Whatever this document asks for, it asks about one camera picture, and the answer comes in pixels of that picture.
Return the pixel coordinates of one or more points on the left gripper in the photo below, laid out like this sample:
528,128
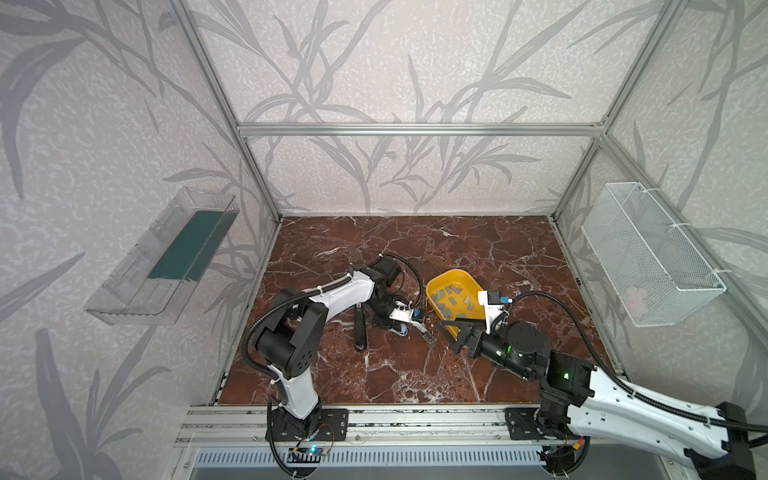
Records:
395,321

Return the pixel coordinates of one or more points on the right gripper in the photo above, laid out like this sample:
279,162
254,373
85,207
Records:
468,336

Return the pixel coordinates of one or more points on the blue mini stapler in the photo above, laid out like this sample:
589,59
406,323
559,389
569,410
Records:
399,329

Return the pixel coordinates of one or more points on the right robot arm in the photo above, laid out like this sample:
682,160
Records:
584,398

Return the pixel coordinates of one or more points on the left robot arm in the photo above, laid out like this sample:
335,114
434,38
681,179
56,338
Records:
283,343

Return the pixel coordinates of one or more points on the yellow plastic tray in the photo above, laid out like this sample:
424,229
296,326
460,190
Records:
437,290

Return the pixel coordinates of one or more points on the small green circuit board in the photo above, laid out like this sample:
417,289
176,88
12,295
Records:
313,453

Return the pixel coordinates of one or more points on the pink object in basket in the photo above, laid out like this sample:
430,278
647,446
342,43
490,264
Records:
635,301

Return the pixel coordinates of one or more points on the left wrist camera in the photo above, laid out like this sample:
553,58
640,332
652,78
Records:
407,314

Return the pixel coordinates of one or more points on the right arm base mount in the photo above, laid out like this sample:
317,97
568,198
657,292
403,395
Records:
522,424

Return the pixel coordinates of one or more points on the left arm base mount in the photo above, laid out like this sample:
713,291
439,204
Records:
324,424

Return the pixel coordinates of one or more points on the white wire mesh basket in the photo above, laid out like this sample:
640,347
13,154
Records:
638,244

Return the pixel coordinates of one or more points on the aluminium front rail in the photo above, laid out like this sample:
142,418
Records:
366,425

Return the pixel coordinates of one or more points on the grey slotted cable duct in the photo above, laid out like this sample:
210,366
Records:
345,457

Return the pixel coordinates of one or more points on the clear plastic wall shelf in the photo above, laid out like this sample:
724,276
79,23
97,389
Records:
152,285

